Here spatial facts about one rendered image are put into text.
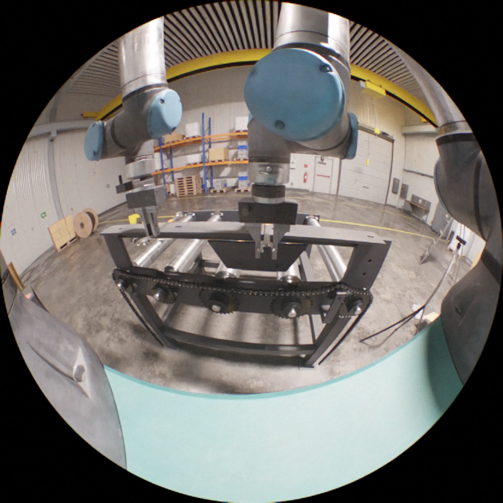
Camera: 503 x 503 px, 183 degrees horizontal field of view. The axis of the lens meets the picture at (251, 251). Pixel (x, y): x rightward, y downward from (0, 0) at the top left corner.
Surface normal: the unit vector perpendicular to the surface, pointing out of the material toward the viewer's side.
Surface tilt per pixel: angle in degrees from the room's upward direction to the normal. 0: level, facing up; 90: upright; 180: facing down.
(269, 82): 95
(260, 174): 91
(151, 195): 90
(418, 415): 0
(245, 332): 0
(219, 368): 0
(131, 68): 109
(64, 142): 90
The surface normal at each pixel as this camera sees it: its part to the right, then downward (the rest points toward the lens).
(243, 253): -0.11, 0.51
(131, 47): 0.18, 0.76
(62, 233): 0.98, 0.09
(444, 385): 0.00, -0.85
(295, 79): -0.59, 0.49
